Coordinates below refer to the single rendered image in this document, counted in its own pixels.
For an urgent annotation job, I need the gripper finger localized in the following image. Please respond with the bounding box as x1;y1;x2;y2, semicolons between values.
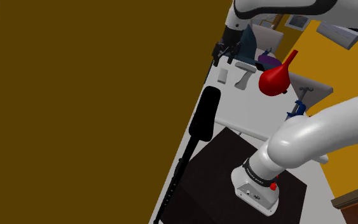
226;43;243;66
211;42;226;67

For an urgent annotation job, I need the dark blue cone-shaped object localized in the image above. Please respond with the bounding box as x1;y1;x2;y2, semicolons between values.
236;24;258;62

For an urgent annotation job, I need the small grey flat block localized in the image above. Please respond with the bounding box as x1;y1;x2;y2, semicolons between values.
217;68;229;85

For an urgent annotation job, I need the purple rounded object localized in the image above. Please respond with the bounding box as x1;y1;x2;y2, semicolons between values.
257;52;284;68

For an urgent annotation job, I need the red long-necked vase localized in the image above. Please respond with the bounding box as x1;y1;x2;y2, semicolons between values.
258;49;299;97

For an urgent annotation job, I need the dark robot stand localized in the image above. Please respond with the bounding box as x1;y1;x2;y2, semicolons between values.
160;126;308;224

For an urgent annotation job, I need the brown wooden cabinet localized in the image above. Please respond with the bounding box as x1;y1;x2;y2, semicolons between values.
331;181;358;224

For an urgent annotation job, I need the grey handle-shaped tool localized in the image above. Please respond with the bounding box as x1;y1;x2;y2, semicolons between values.
234;61;257;91

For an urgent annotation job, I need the black long-handled brush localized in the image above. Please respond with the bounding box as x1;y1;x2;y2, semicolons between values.
153;85;222;224

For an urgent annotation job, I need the framed wall picture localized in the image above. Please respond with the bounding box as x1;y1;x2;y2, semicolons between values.
285;13;312;32

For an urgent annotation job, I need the blue clamp with grey handle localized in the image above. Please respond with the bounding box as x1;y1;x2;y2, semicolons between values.
285;86;315;121

